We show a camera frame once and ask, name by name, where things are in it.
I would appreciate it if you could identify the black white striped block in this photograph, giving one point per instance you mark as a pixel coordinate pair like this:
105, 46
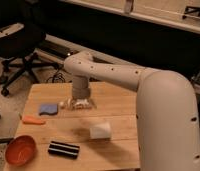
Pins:
63, 149

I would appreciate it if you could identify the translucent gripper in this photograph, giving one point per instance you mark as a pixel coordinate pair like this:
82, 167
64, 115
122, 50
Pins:
77, 104

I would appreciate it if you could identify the orange carrot toy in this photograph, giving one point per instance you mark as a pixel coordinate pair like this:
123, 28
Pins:
32, 120

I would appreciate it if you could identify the orange ceramic bowl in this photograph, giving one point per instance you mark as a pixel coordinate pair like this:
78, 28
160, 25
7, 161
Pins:
20, 150

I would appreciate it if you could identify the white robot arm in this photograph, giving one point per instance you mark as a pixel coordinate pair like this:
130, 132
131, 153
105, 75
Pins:
166, 110

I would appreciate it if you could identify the black office chair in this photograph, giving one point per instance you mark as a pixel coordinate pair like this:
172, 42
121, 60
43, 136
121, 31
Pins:
19, 36

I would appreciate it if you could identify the black chair base far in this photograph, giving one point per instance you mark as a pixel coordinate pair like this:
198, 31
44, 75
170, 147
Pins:
189, 10

